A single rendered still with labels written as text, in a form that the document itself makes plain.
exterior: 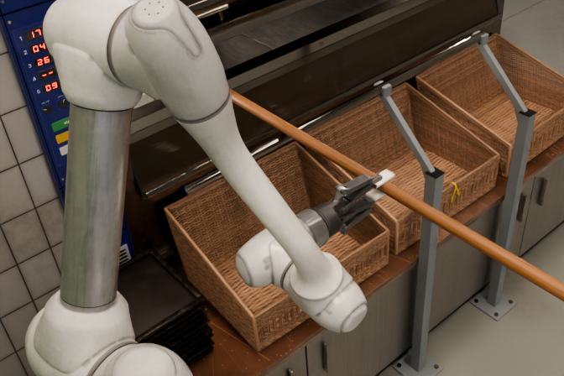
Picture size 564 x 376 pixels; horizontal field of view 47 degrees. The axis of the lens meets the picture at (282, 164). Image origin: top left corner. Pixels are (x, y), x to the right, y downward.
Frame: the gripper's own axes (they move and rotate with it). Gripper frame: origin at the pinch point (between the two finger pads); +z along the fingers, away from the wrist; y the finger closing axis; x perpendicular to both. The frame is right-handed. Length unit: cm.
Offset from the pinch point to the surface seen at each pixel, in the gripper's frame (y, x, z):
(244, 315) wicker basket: 50, -28, -26
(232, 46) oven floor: 2, -90, 22
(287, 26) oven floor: 2, -88, 46
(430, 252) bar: 55, -12, 38
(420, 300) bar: 79, -13, 37
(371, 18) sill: 2, -71, 72
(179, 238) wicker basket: 43, -63, -25
